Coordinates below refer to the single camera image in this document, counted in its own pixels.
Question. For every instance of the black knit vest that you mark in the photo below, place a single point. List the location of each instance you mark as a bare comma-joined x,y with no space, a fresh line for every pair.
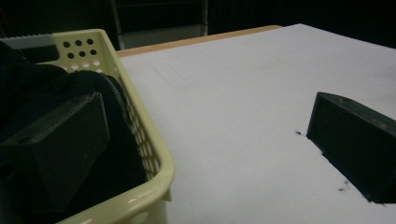
121,155

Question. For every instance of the white table mat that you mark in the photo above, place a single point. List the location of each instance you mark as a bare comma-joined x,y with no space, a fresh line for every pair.
233,109

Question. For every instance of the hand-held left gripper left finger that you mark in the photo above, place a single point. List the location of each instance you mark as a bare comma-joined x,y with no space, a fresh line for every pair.
56,149

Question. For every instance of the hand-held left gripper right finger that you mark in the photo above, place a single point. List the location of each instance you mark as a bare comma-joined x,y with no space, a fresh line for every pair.
358,146

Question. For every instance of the pale yellow plastic basket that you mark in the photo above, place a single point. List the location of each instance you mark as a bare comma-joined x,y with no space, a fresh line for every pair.
155,161

